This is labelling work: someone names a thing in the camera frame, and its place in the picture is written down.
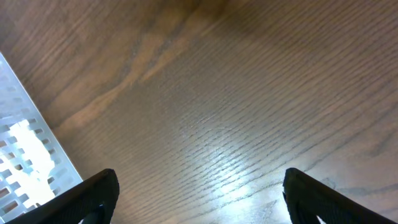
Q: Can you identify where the white plastic basket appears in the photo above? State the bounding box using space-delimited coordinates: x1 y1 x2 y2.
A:
1 57 83 223

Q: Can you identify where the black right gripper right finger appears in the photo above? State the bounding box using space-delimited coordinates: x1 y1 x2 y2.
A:
283 168 395 224

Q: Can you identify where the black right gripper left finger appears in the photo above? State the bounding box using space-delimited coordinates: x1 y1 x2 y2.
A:
7 169 119 224

